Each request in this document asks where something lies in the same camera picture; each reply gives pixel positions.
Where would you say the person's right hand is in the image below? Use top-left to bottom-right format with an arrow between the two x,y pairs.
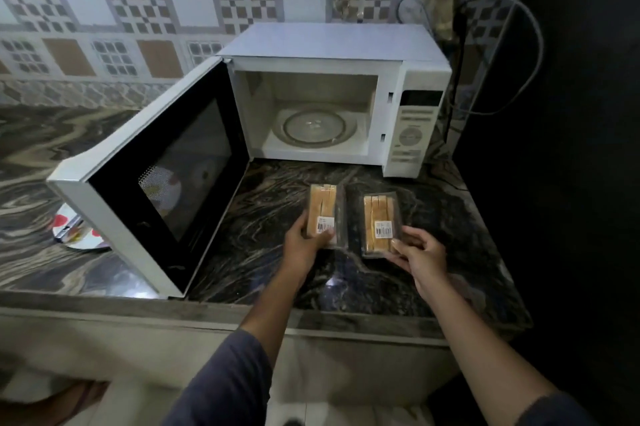
390,226 -> 449,302

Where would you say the person's left hand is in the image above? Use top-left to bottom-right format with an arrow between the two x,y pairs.
281,211 -> 336,285

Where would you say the clear sandwich pack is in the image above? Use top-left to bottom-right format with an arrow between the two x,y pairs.
305,183 -> 347,249
359,191 -> 404,259

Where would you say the person's right forearm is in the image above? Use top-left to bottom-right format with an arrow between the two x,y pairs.
422,277 -> 598,426

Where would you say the person's left forearm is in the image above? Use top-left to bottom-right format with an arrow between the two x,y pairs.
162,261 -> 307,426

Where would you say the round glass turntable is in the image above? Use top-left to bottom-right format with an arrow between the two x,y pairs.
273,108 -> 359,148

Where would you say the large black appliance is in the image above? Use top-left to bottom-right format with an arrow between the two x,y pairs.
451,0 -> 640,426

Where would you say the white microwave oven body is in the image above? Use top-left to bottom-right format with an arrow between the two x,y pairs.
219,22 -> 453,180

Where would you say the white microwave door, black window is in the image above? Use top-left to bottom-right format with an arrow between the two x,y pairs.
46,55 -> 251,299

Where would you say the white plate with red print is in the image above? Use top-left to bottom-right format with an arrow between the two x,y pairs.
49,203 -> 112,252

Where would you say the thin grey cable loop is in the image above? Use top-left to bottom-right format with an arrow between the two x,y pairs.
396,0 -> 435,34

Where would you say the grey looped power cable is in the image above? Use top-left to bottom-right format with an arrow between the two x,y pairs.
449,0 -> 545,117

